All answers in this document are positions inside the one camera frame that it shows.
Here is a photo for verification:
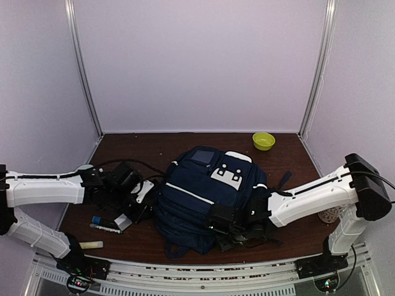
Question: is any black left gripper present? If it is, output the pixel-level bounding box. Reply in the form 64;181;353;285
107;189;152;225

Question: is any white power adapter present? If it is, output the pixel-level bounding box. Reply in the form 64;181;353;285
114;214;133;231

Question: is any navy blue student backpack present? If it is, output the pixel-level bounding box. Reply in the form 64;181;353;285
153;146;293;260

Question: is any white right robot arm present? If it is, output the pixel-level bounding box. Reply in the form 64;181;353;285
206;154;393;273

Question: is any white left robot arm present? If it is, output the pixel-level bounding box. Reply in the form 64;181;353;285
1;161;156;274

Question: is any blue cap black marker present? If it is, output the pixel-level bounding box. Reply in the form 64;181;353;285
92;216;118;228

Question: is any white marker pen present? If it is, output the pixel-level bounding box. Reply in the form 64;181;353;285
89;224;123;234

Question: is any pale yellow eraser stick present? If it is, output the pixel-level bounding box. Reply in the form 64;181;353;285
80;241;104;250

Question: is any pale green ceramic bowl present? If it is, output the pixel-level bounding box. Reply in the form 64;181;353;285
77;164;94;170

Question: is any patterned mug orange inside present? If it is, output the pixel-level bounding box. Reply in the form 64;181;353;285
318;206;344;224

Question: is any lime green bowl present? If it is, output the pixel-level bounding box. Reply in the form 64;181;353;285
252;133;276;151

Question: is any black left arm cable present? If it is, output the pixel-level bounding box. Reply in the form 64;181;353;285
0;158;169;186

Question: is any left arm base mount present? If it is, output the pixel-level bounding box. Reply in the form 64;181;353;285
53;232;110;280

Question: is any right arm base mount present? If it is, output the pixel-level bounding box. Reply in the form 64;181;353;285
294;237;348;279

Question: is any front aluminium rail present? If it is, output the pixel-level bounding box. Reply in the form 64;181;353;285
27;243;380;296

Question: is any left aluminium frame post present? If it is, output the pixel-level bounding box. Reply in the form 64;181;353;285
64;0;104;139

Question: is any aluminium frame post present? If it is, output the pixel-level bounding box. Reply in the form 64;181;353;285
298;0;338;140
64;0;104;139

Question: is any right aluminium frame post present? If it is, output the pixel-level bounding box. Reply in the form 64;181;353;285
298;0;338;140

